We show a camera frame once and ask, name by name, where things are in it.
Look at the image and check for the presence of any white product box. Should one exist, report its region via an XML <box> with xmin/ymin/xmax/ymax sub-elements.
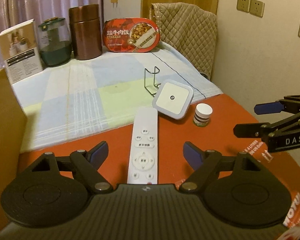
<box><xmin>0</xmin><ymin>18</ymin><xmax>44</xmax><ymax>84</ymax></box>

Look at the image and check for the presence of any cardboard box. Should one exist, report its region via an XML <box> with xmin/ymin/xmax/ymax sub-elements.
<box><xmin>0</xmin><ymin>68</ymin><xmax>28</xmax><ymax>238</ymax></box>

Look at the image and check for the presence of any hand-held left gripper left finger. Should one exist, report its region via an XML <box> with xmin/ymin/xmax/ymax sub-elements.
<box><xmin>31</xmin><ymin>141</ymin><xmax>113</xmax><ymax>193</ymax></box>

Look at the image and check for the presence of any metal wire stand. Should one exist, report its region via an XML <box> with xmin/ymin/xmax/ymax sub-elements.
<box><xmin>143</xmin><ymin>66</ymin><xmax>163</xmax><ymax>98</ymax></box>

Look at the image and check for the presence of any small white-lidded jar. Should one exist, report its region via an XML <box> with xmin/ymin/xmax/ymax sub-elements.
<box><xmin>193</xmin><ymin>103</ymin><xmax>213</xmax><ymax>127</ymax></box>

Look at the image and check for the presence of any beige wall socket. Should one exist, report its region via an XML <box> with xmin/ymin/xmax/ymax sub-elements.
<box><xmin>249</xmin><ymin>0</ymin><xmax>265</xmax><ymax>18</ymax></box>
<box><xmin>237</xmin><ymin>0</ymin><xmax>251</xmax><ymax>12</ymax></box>

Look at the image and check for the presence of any beige quilted cloth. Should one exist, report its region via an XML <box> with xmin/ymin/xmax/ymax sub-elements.
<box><xmin>150</xmin><ymin>3</ymin><xmax>219</xmax><ymax>80</ymax></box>

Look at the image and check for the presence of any white square night light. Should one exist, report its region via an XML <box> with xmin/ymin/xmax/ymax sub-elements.
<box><xmin>152</xmin><ymin>79</ymin><xmax>194</xmax><ymax>120</ymax></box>

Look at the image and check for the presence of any white remote control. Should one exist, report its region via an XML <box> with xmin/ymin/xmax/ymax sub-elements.
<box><xmin>127</xmin><ymin>107</ymin><xmax>159</xmax><ymax>184</ymax></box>

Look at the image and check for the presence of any red oval food box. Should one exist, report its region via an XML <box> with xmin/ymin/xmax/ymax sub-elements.
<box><xmin>102</xmin><ymin>17</ymin><xmax>161</xmax><ymax>53</ymax></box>

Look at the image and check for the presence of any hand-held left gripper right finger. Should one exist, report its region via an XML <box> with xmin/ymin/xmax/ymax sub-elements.
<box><xmin>177</xmin><ymin>141</ymin><xmax>263</xmax><ymax>193</ymax></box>

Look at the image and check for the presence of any checkered cloth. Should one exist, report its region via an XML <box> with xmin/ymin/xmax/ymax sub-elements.
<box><xmin>12</xmin><ymin>41</ymin><xmax>222</xmax><ymax>153</ymax></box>

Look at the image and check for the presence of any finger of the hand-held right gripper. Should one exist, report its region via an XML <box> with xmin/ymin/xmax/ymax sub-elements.
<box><xmin>233</xmin><ymin>111</ymin><xmax>300</xmax><ymax>138</ymax></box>
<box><xmin>254</xmin><ymin>94</ymin><xmax>300</xmax><ymax>115</ymax></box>

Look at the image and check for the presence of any purple curtain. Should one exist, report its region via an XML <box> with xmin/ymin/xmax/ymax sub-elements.
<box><xmin>0</xmin><ymin>0</ymin><xmax>105</xmax><ymax>71</ymax></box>

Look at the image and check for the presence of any green glass jar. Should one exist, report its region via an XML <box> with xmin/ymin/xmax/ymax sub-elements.
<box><xmin>38</xmin><ymin>17</ymin><xmax>72</xmax><ymax>67</ymax></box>

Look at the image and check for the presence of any brown metal canister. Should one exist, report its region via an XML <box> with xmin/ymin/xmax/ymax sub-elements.
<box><xmin>68</xmin><ymin>4</ymin><xmax>103</xmax><ymax>61</ymax></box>

